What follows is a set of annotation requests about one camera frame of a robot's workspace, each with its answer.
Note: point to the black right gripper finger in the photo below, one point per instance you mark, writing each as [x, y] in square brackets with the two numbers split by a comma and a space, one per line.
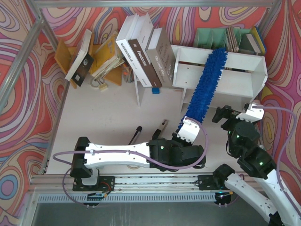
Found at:
[217, 117]
[225, 110]

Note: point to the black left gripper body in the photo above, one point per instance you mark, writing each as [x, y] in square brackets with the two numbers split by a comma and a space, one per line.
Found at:
[177, 136]

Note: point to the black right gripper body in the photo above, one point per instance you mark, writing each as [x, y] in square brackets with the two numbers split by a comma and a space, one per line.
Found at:
[228, 117]

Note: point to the blue microfiber duster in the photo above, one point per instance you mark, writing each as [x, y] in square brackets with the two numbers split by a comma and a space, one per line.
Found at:
[206, 87]

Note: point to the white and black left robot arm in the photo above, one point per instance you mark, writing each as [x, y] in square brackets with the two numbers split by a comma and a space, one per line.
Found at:
[160, 153]

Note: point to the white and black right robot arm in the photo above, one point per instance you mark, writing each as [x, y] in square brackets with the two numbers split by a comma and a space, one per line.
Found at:
[278, 207]

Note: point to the white wooden bookshelf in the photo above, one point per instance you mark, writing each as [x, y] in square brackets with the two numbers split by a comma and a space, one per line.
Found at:
[242, 79]

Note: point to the black and beige stapler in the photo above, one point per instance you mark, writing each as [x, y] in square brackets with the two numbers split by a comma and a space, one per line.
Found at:
[160, 129]

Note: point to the blue pencil sharpener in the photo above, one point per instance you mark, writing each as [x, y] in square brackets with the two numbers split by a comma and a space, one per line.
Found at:
[155, 91]

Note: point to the brown notebooks in organizer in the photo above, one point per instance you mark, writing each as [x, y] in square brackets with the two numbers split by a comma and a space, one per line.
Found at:
[232, 44]

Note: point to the green desk organizer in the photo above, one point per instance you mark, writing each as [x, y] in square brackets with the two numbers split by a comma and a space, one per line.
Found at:
[213, 38]

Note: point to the grey and blue book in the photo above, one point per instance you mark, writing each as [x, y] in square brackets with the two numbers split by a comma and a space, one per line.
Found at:
[256, 41]

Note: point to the grey Lonely One book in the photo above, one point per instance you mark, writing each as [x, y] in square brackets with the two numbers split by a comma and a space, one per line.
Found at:
[162, 57]

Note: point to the brown Fredonia book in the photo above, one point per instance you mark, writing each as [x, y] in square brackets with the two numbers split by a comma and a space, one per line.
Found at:
[146, 73]

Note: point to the beige binder clip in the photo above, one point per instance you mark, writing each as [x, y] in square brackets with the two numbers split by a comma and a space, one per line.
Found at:
[102, 85]

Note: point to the clear tape roll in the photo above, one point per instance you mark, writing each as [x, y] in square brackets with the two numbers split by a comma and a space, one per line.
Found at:
[96, 83]

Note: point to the yellow worn paperback stack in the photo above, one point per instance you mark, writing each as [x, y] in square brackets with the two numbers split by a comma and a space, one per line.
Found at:
[107, 57]

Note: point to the white Mademoiselle book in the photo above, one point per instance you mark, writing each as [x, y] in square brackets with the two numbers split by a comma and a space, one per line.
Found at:
[129, 48]

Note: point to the white and black leaning book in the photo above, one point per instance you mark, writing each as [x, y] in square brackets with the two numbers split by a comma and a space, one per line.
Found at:
[81, 61]

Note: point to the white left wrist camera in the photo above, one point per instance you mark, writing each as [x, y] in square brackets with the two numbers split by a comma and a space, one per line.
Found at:
[189, 130]

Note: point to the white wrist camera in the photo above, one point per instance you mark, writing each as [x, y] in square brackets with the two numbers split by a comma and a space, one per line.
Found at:
[252, 113]
[189, 130]

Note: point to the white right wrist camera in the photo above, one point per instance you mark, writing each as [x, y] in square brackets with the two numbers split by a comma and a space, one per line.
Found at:
[252, 113]

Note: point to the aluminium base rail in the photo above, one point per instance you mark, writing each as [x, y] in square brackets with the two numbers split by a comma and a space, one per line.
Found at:
[154, 188]

